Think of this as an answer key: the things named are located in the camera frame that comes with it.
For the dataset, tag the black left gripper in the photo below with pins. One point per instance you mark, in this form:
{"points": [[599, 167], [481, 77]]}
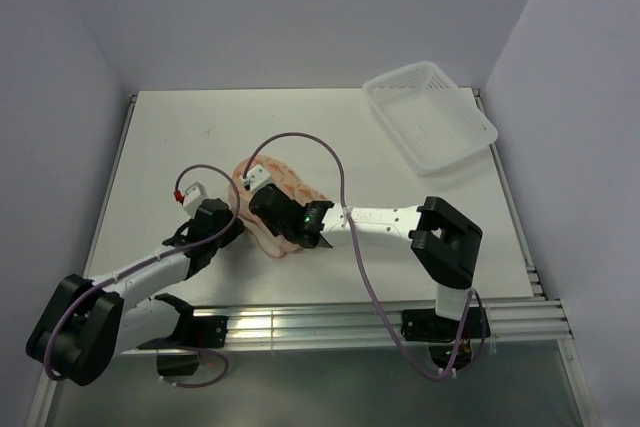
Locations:
{"points": [[234, 230]]}

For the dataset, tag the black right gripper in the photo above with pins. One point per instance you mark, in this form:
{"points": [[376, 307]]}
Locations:
{"points": [[275, 230]]}

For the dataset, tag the pink floral mesh laundry bag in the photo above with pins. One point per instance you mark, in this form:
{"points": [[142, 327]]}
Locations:
{"points": [[289, 183]]}

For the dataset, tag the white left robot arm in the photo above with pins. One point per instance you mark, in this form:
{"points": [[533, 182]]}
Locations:
{"points": [[88, 322]]}

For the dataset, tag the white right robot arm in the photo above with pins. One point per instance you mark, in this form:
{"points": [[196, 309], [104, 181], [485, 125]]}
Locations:
{"points": [[445, 242]]}

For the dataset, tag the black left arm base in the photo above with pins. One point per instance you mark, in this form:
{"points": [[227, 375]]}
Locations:
{"points": [[200, 342]]}

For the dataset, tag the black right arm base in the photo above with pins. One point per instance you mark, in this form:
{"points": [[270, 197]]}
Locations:
{"points": [[423, 325]]}

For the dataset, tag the white perforated plastic basket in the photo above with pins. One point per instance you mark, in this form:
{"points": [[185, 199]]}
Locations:
{"points": [[427, 117]]}

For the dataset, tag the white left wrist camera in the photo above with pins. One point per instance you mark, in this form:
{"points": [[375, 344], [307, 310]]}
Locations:
{"points": [[191, 198]]}

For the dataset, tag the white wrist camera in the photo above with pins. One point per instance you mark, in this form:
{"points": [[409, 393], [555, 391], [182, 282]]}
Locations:
{"points": [[191, 198], [256, 178]]}

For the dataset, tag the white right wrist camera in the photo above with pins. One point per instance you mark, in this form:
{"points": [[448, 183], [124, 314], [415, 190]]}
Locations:
{"points": [[256, 178]]}

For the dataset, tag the aluminium rail frame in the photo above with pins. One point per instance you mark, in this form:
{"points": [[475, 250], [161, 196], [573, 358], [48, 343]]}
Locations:
{"points": [[326, 327]]}

